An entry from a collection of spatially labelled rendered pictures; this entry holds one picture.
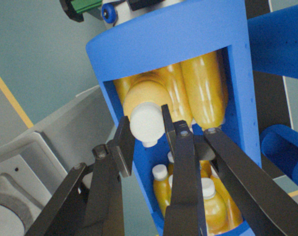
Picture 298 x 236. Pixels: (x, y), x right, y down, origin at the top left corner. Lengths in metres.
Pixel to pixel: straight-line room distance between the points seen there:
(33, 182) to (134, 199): 1.56
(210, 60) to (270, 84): 1.28
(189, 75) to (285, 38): 0.53
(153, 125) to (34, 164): 0.45
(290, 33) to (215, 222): 0.64
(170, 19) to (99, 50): 0.11
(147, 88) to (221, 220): 0.34
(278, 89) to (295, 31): 0.89
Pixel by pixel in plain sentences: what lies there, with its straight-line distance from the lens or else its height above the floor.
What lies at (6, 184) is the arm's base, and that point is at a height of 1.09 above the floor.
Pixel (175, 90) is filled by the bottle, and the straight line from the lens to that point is 0.38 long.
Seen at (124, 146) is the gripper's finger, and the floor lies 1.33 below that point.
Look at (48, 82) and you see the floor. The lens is 1.70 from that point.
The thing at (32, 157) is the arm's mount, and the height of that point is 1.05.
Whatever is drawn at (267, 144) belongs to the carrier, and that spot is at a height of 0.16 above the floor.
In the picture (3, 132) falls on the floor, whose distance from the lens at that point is 2.09.
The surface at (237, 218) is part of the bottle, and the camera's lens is 0.56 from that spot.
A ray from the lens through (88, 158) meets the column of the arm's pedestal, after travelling 0.82.
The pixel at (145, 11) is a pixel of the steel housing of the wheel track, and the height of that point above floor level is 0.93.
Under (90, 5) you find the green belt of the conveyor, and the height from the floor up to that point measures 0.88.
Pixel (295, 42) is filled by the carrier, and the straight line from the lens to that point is 0.79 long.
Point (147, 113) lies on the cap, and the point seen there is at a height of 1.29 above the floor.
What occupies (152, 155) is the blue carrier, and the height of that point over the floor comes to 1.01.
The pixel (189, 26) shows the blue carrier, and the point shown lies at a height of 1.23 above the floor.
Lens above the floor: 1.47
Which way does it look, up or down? 69 degrees down
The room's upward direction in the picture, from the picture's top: 180 degrees counter-clockwise
